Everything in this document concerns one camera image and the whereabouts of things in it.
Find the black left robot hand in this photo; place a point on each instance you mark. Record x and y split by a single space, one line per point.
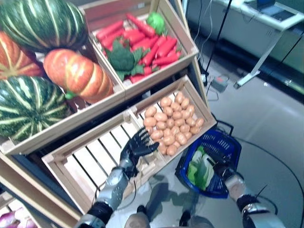
135 149

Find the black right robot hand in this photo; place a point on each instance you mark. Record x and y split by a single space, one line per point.
222 165

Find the napa cabbage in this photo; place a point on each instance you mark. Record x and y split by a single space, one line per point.
206 175
193 166
199 152

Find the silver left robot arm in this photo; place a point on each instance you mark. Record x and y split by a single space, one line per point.
114 187

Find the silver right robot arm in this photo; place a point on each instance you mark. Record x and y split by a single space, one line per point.
237 187

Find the blue plastic shopping basket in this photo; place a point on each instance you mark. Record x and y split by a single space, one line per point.
221 139

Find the brown potato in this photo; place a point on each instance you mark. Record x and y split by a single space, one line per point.
162 149
150 111
157 134
149 130
185 103
171 150
179 97
161 116
169 140
149 121
181 138
199 122
166 102
194 130

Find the wide wooden slatted crate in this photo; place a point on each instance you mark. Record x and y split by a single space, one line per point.
102 152

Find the wooden crate with potatoes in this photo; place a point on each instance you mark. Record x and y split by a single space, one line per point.
192 146

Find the large wooden pumpkin crate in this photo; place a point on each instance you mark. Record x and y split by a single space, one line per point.
71 121

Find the wooden crate with carrots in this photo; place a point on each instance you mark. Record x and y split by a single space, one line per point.
161 74

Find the grey box with red top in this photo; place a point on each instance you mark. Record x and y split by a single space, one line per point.
221 83

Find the dark green broccoli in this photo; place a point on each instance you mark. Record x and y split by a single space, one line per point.
123 59

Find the orange red carrot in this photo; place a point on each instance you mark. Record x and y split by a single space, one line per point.
166 60
133 36
150 55
109 31
140 25
166 46

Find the orange pumpkin with green stem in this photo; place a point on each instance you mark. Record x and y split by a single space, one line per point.
78 73

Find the wooden display stand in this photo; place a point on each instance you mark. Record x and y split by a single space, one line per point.
35 187

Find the green striped pumpkin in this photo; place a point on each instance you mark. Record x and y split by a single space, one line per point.
42 26
28 109

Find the light green round vegetable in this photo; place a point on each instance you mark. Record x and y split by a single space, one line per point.
155 22

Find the black tripod stand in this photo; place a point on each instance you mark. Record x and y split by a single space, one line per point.
220 35

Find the pink purple onion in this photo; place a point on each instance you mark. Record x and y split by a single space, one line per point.
22 213
7 217

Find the white desk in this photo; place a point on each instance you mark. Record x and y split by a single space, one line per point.
249 33

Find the wooden crate with onions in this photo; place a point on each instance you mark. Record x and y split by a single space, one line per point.
7 197

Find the orange striped pumpkin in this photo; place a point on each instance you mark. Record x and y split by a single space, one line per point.
14 57

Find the open grey laptop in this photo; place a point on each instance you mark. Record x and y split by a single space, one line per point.
282 15

